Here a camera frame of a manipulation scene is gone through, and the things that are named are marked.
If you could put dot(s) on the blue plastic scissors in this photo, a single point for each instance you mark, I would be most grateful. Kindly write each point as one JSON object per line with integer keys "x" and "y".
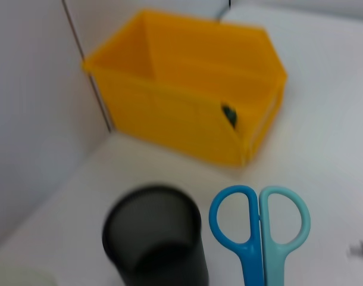
{"x": 254, "y": 256}

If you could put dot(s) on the clear plastic ruler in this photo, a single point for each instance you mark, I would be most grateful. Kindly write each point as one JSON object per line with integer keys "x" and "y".
{"x": 361, "y": 249}

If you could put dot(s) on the black mesh pen holder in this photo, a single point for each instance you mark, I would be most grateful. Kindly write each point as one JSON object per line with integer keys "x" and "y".
{"x": 157, "y": 238}

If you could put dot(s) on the yellow plastic bin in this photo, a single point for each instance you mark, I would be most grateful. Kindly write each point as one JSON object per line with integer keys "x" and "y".
{"x": 175, "y": 89}

